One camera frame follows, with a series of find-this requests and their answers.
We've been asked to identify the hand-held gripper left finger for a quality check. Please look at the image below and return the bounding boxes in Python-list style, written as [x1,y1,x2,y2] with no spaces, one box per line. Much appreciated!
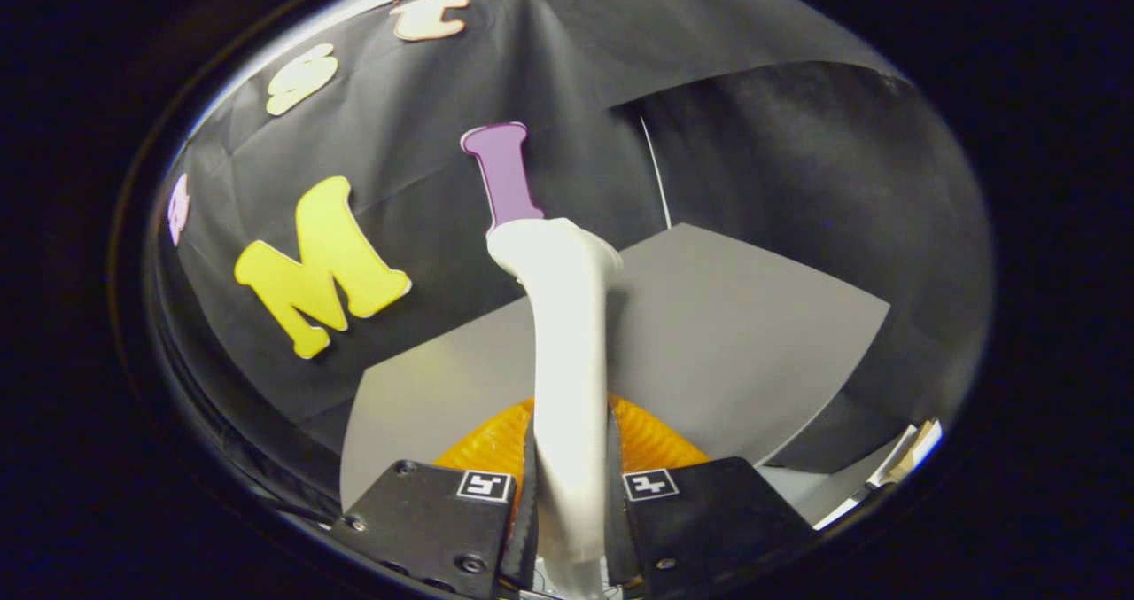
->
[330,396,539,600]

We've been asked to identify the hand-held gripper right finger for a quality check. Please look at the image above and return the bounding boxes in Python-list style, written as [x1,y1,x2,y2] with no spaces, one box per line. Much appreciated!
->
[605,394,820,600]

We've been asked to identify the white garment steamer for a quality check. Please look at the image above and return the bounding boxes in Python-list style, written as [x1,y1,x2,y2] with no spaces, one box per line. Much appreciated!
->
[485,217,625,600]

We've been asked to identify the grey cabinet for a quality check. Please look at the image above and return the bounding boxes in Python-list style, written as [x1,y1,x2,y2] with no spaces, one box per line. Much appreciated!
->
[339,222,891,517]

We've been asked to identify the cardboard box with paper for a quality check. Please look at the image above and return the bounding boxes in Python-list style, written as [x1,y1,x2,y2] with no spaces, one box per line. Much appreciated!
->
[873,418,942,486]

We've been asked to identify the thin white rod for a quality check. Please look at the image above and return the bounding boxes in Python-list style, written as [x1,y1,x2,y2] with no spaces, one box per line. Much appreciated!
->
[640,114,672,229]

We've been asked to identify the black backdrop cloth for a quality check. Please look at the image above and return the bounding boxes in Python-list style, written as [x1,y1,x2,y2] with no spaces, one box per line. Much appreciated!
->
[146,0,993,495]

